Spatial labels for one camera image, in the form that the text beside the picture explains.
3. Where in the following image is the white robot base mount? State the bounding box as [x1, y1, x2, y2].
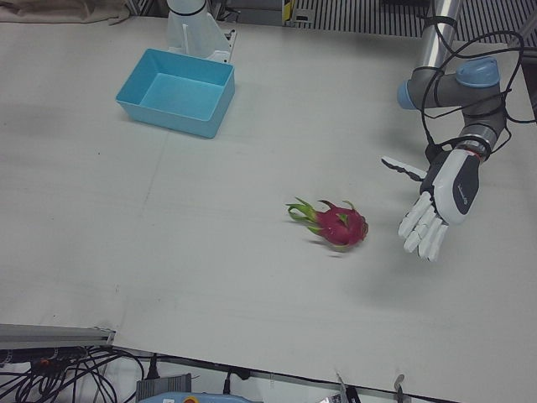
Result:
[166, 0, 238, 64]

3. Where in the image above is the beige cloth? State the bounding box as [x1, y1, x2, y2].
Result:
[0, 0, 136, 27]

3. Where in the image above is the black cable tangle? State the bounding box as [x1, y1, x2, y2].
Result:
[0, 344, 146, 403]

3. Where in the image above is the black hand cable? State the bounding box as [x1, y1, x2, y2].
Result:
[418, 15, 537, 170]

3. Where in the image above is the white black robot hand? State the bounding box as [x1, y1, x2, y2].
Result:
[381, 144, 491, 263]

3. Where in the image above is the emergency stop pendant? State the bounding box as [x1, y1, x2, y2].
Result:
[149, 390, 236, 403]

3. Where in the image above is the light blue plastic bin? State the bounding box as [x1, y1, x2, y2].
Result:
[115, 48, 236, 139]

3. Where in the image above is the red dragon fruit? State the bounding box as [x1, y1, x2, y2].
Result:
[285, 196, 370, 253]

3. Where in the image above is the grey metal box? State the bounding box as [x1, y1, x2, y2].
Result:
[135, 371, 194, 403]

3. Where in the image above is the black white striped panel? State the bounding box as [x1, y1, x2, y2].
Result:
[291, 0, 537, 45]

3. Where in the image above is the aluminium profile rail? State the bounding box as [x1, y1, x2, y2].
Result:
[0, 322, 117, 349]

